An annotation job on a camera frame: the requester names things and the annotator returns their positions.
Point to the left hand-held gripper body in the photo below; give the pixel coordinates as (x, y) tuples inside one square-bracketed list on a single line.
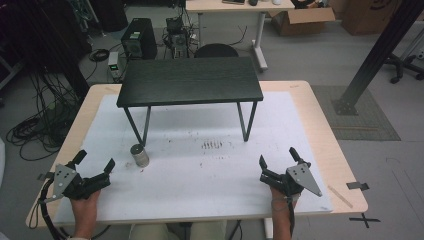
[(66, 181)]

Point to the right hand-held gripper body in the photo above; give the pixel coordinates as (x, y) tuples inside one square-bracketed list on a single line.
[(296, 178)]

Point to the person's right hand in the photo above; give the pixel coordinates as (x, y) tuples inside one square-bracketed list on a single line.
[(280, 196)]

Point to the person's left hand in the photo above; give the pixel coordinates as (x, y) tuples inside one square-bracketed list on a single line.
[(85, 205)]

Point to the silver metal can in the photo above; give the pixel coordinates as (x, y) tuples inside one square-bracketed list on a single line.
[(140, 156)]

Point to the light wooden table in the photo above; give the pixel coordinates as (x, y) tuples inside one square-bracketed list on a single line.
[(333, 160)]

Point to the thin wooden stick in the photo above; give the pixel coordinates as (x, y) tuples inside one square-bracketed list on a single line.
[(340, 196)]

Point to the black tape strip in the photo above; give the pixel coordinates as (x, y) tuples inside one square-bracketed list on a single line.
[(357, 186)]

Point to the white table mat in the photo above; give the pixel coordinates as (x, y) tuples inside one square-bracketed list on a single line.
[(200, 186)]

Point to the grey floor mat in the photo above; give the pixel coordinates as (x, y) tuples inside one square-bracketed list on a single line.
[(363, 123)]

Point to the black tape cross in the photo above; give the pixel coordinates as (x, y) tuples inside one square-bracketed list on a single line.
[(364, 220)]

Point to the person's beige trousers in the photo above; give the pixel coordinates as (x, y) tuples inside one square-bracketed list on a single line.
[(206, 230)]

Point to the grey bench power supply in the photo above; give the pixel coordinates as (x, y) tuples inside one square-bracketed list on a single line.
[(114, 65)]

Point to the small black wooden shelf table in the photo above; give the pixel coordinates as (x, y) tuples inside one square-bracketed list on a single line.
[(190, 80)]

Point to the black chair backrest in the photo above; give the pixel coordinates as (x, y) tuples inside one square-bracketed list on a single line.
[(216, 50)]

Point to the black curtain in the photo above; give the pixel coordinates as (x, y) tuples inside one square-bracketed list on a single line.
[(40, 33)]

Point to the black computer tower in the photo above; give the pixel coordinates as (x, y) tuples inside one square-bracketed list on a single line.
[(140, 38)]

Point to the open cardboard box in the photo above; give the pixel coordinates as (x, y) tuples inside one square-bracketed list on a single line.
[(300, 21)]

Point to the black office chair base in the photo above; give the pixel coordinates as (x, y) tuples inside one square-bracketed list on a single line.
[(401, 66)]

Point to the large closed cardboard box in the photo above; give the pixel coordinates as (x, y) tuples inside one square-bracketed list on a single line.
[(366, 16)]

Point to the white-legged wooden desk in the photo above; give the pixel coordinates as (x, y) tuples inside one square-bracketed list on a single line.
[(240, 6)]

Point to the black computer mouse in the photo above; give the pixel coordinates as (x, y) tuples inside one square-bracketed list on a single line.
[(253, 2)]

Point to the dark keyboard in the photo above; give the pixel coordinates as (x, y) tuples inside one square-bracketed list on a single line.
[(233, 1)]

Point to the black metal frame post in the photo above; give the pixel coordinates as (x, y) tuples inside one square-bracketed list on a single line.
[(380, 53)]

